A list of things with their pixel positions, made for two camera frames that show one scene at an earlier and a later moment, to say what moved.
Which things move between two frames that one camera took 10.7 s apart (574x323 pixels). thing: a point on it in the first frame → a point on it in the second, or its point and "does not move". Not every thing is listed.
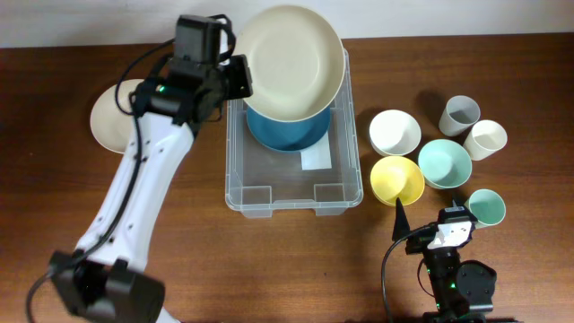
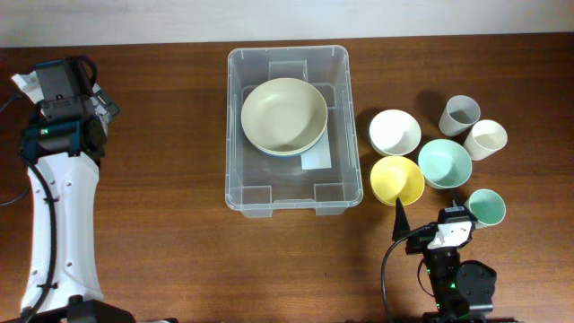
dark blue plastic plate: (291, 135) → (296, 154)
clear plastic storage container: (326, 178) does not move
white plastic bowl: (394, 132) does not move
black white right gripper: (420, 240) does not move
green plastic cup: (488, 206) does not move
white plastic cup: (485, 138) does not move
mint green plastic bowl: (446, 163) does not move
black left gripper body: (216, 85) → (108, 109)
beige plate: (296, 60) → (283, 116)
